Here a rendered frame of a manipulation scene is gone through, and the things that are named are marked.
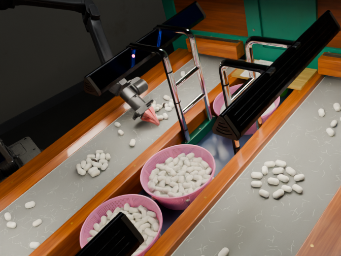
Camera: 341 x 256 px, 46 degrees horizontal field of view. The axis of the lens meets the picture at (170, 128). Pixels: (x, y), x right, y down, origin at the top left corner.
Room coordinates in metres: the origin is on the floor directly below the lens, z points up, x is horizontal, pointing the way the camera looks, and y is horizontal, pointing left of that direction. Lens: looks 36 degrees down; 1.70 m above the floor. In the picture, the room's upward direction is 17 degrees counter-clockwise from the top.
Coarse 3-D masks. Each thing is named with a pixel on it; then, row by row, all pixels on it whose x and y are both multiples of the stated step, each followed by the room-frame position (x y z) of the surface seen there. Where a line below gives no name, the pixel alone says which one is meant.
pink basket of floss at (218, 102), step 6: (240, 84) 1.46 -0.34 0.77; (234, 90) 1.46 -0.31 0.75; (222, 96) 1.44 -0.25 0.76; (216, 102) 1.40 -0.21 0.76; (222, 102) 1.42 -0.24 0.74; (276, 102) 1.31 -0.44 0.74; (216, 108) 1.37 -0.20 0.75; (276, 108) 1.24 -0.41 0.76; (216, 114) 1.31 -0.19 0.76; (270, 114) 1.23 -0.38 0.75; (264, 120) 1.22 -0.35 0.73; (252, 126) 1.22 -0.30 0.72; (246, 132) 1.24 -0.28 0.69; (252, 132) 1.24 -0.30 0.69
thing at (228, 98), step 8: (248, 40) 1.17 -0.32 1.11; (256, 40) 1.14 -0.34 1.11; (264, 40) 1.12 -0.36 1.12; (272, 40) 1.10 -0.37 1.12; (280, 40) 1.09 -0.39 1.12; (288, 40) 1.07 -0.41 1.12; (248, 48) 1.17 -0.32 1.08; (296, 48) 1.04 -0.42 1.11; (248, 56) 1.17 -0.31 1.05; (224, 64) 1.06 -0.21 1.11; (232, 64) 1.04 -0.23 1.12; (240, 64) 1.02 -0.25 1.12; (248, 64) 1.00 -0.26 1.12; (256, 64) 0.99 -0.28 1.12; (224, 72) 1.07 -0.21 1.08; (272, 72) 0.95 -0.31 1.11; (224, 80) 1.07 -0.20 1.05; (248, 80) 1.16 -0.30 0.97; (224, 88) 1.08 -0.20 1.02; (240, 88) 1.13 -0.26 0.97; (224, 96) 1.07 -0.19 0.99; (232, 96) 1.10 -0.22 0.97; (256, 128) 1.18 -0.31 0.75; (232, 144) 1.08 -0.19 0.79
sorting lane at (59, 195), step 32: (192, 64) 1.82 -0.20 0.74; (160, 96) 1.61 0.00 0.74; (192, 96) 1.53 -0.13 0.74; (128, 128) 1.43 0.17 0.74; (160, 128) 1.36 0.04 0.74; (128, 160) 1.22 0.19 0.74; (32, 192) 1.20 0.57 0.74; (64, 192) 1.15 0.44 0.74; (96, 192) 1.10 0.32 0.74; (0, 224) 1.08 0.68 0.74
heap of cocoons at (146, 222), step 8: (120, 208) 0.99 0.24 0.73; (128, 208) 0.97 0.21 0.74; (136, 208) 0.97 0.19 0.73; (144, 208) 0.95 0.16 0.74; (104, 216) 0.96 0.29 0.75; (112, 216) 0.95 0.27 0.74; (128, 216) 0.93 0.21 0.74; (136, 216) 0.93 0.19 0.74; (144, 216) 0.92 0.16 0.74; (152, 216) 0.91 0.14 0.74; (96, 224) 0.94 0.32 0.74; (104, 224) 0.94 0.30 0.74; (136, 224) 0.89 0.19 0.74; (144, 224) 0.88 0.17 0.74; (152, 224) 0.88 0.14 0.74; (96, 232) 0.91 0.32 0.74; (144, 232) 0.86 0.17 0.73; (152, 232) 0.84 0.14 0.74; (88, 240) 0.88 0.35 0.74; (144, 240) 0.83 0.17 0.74; (152, 240) 0.82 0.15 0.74; (144, 248) 0.79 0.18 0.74
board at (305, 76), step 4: (308, 68) 1.42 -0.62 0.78; (236, 72) 1.56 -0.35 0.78; (240, 72) 1.55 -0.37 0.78; (304, 72) 1.40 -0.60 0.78; (308, 72) 1.39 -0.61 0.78; (312, 72) 1.39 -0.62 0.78; (316, 72) 1.39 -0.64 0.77; (232, 76) 1.55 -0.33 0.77; (236, 76) 1.53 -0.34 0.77; (240, 76) 1.52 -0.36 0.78; (300, 76) 1.38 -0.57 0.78; (304, 76) 1.37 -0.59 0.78; (308, 76) 1.37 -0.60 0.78; (312, 76) 1.36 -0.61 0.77; (296, 80) 1.36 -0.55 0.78; (300, 80) 1.35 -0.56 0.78; (304, 80) 1.34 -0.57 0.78; (308, 80) 1.34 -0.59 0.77; (292, 84) 1.34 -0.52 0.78; (296, 84) 1.33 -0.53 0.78; (300, 84) 1.33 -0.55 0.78; (304, 84) 1.32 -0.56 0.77; (292, 88) 1.33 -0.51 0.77; (296, 88) 1.31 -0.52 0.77; (300, 88) 1.30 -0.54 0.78
